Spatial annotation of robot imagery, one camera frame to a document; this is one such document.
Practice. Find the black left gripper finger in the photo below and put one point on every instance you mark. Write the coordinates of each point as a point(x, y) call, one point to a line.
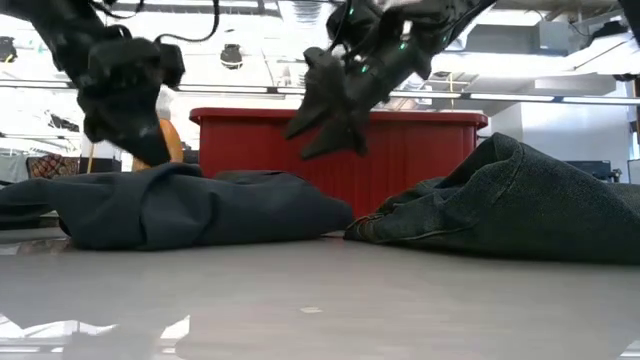
point(150, 150)

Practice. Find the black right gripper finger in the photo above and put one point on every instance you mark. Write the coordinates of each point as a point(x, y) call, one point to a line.
point(322, 85)
point(347, 135)

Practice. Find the dark navy garment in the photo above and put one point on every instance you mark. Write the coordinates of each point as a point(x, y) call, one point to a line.
point(175, 210)

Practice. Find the blue denim jeans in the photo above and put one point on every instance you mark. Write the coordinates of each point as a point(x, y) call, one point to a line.
point(500, 210)

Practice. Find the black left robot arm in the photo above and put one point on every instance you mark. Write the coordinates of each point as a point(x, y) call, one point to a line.
point(50, 25)

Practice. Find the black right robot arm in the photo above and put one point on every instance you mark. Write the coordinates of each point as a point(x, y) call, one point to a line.
point(425, 20)

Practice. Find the orange round object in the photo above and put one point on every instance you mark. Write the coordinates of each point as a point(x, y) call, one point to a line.
point(172, 142)

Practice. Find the red ribbed plastic bin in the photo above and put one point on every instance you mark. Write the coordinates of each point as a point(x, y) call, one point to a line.
point(410, 150)

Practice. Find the black ceiling fixture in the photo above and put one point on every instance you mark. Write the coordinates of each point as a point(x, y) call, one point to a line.
point(231, 56)
point(6, 49)

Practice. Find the patterned red cloth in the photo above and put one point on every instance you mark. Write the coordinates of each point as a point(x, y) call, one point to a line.
point(52, 166)

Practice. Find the long ceiling light strip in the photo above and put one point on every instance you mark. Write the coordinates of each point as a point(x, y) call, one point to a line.
point(500, 96)

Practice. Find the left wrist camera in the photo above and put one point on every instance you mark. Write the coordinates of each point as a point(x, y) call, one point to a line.
point(172, 65)

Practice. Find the grey ventilation duct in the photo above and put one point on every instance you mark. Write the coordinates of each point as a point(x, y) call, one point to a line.
point(505, 35)

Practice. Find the black aluminium table frame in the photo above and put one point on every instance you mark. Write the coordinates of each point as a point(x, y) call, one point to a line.
point(25, 223)

